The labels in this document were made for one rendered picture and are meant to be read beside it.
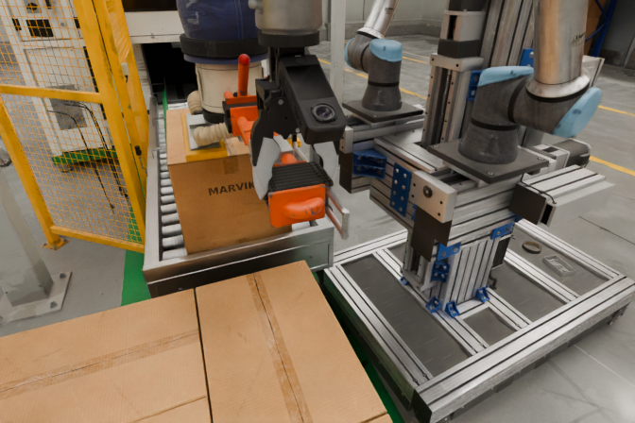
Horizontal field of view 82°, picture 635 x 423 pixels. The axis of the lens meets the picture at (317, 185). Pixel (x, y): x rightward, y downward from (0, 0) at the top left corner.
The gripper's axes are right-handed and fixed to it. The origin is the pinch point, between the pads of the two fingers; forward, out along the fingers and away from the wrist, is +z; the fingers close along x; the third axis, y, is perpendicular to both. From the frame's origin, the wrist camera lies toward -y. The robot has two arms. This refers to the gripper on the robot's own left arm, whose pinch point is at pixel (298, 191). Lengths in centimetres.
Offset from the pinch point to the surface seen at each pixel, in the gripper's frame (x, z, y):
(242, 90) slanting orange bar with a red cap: 1.4, -4.4, 38.6
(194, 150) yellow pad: 13.6, 11.1, 45.7
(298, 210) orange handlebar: 1.4, -0.3, -5.1
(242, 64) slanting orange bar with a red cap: 1.5, -10.7, 33.8
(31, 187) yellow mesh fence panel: 108, 78, 184
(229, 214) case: 6, 48, 72
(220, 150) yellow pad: 7.4, 11.1, 43.8
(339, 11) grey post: -147, 2, 356
